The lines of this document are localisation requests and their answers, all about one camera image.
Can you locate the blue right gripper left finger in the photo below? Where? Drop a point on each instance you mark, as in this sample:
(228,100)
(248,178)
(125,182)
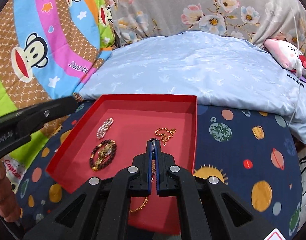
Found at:
(149,150)

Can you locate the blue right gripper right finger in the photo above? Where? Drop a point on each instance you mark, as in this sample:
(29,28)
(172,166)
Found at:
(157,164)

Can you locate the red jewelry box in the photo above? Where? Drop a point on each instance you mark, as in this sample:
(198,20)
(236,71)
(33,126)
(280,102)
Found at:
(136,117)

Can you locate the gold woven bangle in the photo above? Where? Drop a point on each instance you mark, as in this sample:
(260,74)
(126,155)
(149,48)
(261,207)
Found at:
(141,206)

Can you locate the person's left hand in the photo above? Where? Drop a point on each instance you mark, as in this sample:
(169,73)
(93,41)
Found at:
(9,208)

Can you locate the navy planet print blanket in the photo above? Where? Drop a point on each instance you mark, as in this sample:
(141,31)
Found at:
(252,151)

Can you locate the colourful monkey cartoon quilt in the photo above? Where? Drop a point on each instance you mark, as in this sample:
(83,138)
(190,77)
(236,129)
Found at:
(49,49)

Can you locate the pink white plush pillow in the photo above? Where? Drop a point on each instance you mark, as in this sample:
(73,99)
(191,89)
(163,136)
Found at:
(287,55)

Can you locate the grey floral bedsheet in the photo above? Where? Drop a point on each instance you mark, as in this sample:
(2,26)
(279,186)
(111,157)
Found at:
(251,20)

